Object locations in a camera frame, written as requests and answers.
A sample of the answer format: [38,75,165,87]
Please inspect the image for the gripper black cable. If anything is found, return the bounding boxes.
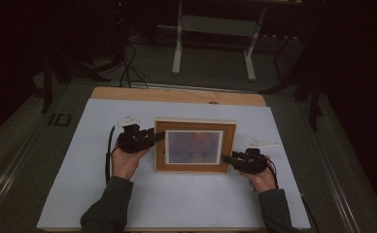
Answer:
[264,157,321,233]
[104,123,120,186]

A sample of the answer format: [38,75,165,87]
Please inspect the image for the dark tripod stand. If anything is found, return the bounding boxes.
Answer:
[40,45,113,115]
[258,30,326,132]

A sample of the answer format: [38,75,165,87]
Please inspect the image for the white metal stand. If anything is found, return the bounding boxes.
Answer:
[171,0,268,82]

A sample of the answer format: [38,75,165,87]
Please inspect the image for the person's right hand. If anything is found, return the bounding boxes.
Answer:
[240,154,279,194]

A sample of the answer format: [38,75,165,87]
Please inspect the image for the metal floor rail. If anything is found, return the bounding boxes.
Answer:
[297,103,362,233]
[0,124,44,221]

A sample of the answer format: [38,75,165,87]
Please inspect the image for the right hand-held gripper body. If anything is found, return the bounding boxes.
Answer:
[230,138,280,175]

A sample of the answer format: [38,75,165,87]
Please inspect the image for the black floor cables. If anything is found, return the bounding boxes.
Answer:
[118,41,151,89]

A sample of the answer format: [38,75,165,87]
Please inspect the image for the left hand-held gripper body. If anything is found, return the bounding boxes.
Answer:
[114,116,155,154]

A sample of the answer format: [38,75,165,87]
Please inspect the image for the white table sheet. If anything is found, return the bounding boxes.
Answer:
[36,97,311,230]

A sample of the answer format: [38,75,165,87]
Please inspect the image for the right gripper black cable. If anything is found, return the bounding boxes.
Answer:
[264,157,321,233]

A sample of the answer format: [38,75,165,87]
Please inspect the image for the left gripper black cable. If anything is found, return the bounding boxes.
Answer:
[104,123,120,186]

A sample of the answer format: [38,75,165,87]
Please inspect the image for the person's left hand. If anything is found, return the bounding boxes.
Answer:
[111,146,153,181]

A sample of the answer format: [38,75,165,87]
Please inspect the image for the wooden picture frame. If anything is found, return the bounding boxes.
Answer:
[153,117,238,175]

